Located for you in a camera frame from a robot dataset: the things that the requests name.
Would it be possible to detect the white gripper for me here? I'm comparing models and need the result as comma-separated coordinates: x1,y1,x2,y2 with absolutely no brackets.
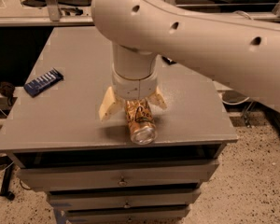
99,68,167,121

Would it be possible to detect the orange soda can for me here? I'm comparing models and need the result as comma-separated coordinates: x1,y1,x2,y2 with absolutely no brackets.
125,99,157,145

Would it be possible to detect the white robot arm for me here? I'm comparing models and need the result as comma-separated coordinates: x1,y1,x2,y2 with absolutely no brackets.
91,0,280,113

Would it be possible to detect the blue rxbar blueberry bar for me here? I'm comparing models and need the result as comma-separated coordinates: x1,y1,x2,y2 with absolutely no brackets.
23,69,63,97

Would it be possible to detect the black snack bar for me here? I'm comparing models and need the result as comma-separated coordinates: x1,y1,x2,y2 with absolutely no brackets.
161,56,176,65

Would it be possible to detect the grey drawer cabinet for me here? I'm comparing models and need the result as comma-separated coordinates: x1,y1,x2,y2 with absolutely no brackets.
0,27,237,224

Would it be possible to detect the top drawer knob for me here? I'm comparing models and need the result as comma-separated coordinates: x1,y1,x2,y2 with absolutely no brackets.
118,176,128,187

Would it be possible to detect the drawer knob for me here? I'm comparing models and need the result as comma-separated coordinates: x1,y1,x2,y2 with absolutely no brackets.
118,176,128,187
123,203,131,209

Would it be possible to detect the middle drawer knob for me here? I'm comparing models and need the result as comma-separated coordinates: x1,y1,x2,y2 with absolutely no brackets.
123,203,131,209

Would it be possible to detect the black stand leg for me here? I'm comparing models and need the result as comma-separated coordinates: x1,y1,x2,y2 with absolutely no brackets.
0,163,15,201

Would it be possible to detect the black cable clump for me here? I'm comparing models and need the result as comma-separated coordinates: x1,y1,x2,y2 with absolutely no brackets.
0,81,15,106

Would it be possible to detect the metal rail frame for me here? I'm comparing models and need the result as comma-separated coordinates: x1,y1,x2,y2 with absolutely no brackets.
0,0,280,26

